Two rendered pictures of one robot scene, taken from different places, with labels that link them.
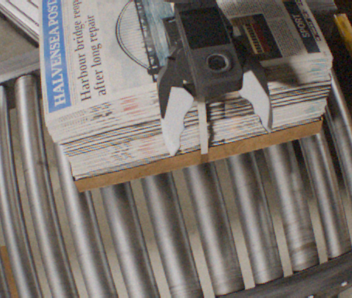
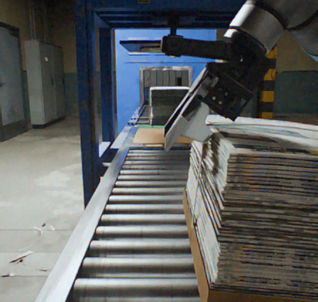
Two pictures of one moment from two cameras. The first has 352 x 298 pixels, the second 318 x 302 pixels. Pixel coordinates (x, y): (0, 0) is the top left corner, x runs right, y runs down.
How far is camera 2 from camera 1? 87 cm
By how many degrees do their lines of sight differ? 81
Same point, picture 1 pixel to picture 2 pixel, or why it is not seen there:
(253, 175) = (178, 286)
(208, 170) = (190, 263)
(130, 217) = (165, 232)
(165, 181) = (186, 246)
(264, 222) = (132, 286)
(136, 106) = not seen: hidden behind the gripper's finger
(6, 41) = not seen: outside the picture
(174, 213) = (162, 247)
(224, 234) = (134, 263)
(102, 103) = not seen: hidden behind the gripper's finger
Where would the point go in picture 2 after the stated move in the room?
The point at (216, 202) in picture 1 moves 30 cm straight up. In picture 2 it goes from (162, 264) to (163, 101)
